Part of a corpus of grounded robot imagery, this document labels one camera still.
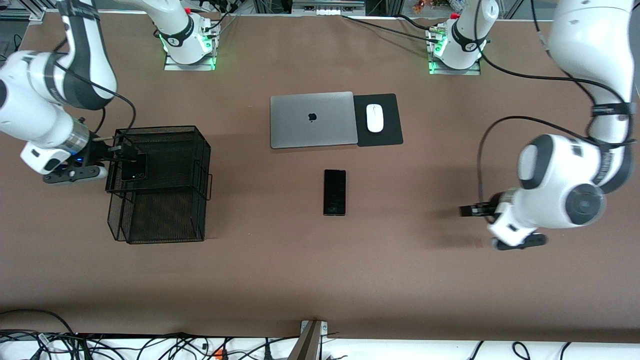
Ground white computer mouse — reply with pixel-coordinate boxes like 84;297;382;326
366;103;385;134

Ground silver laptop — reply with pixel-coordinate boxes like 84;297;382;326
270;91;359;150

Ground small black flip phone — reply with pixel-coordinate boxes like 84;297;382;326
121;152;149;182

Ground black wire mesh tray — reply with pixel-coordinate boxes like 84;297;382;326
105;125;213;245

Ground black base cables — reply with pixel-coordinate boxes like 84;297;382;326
197;0;238;38

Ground long black table cable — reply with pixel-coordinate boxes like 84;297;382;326
341;14;435;42

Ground curved black table cable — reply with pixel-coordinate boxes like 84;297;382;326
395;14;433;32

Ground aluminium frame profile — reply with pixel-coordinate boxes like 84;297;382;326
0;5;57;23

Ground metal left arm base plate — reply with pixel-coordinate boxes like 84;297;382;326
428;56;482;76

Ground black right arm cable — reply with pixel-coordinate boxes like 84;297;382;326
50;37;137;146

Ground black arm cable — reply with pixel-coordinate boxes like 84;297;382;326
476;0;638;213
50;37;137;146

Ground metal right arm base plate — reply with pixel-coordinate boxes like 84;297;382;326
164;50;217;72

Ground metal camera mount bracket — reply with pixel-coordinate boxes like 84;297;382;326
287;320;329;360

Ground black mouse pad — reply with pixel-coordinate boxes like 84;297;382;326
353;93;404;148

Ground tangled black floor cables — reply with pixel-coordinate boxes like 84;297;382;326
0;330;301;360

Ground tall black smartphone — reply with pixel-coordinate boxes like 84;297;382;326
323;169;347;217

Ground black looped floor cable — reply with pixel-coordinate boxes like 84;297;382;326
0;308;77;337

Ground white power strip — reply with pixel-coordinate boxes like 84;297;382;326
291;0;366;17

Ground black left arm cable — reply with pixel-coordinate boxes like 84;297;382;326
476;0;638;213

